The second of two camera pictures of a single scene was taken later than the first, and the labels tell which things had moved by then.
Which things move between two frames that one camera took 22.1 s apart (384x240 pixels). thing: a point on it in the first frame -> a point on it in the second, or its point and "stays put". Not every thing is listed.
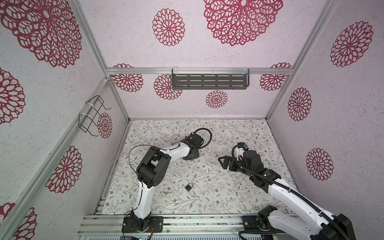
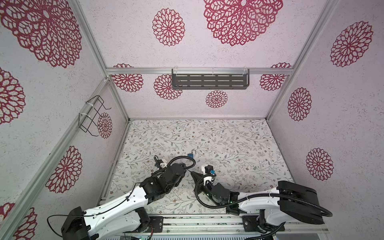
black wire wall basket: (88, 119) stays put
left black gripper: (196, 155) -> (177, 184)
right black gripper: (233, 160) -> (196, 176)
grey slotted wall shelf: (210, 78) stays put
